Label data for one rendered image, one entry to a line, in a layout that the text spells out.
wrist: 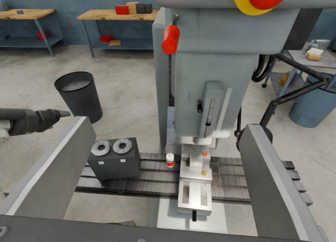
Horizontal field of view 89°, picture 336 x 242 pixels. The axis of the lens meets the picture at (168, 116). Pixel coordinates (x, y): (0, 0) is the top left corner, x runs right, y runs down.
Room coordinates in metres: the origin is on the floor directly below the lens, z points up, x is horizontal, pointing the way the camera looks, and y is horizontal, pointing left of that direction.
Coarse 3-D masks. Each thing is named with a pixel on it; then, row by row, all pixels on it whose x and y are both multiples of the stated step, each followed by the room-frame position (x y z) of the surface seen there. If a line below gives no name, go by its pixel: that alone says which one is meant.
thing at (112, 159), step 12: (96, 144) 0.52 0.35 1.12; (108, 144) 0.52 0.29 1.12; (120, 144) 0.52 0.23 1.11; (132, 144) 0.52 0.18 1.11; (96, 156) 0.46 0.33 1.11; (108, 156) 0.46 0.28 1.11; (120, 156) 0.46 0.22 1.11; (132, 156) 0.46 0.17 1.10; (96, 168) 0.44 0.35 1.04; (108, 168) 0.44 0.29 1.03; (120, 168) 0.45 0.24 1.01; (132, 168) 0.45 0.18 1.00
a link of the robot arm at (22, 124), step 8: (0, 112) 0.35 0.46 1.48; (8, 112) 0.37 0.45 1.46; (16, 112) 0.38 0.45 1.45; (24, 112) 0.40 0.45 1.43; (0, 120) 0.36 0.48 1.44; (8, 120) 0.37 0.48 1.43; (16, 120) 0.38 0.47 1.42; (24, 120) 0.40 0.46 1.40; (0, 128) 0.33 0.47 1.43; (8, 128) 0.35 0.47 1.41; (16, 128) 0.37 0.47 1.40; (24, 128) 0.38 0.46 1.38; (0, 136) 0.31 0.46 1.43; (8, 136) 0.33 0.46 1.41
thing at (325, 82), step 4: (320, 80) 0.31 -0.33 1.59; (324, 80) 0.31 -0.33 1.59; (312, 84) 0.30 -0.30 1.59; (316, 84) 0.30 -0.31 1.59; (320, 84) 0.30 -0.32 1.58; (324, 84) 0.31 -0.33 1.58; (300, 88) 0.29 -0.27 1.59; (304, 88) 0.29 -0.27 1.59; (308, 88) 0.29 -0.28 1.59; (312, 88) 0.29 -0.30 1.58; (316, 88) 0.30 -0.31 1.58; (292, 92) 0.27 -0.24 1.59; (296, 92) 0.27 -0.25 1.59; (300, 92) 0.27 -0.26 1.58; (304, 92) 0.28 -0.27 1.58; (280, 96) 0.26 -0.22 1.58; (284, 96) 0.26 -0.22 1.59; (288, 96) 0.26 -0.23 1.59; (292, 96) 0.26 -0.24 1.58; (296, 96) 0.27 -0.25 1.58; (276, 100) 0.25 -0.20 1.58; (280, 100) 0.25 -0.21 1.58; (284, 100) 0.25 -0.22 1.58; (288, 100) 0.26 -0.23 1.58
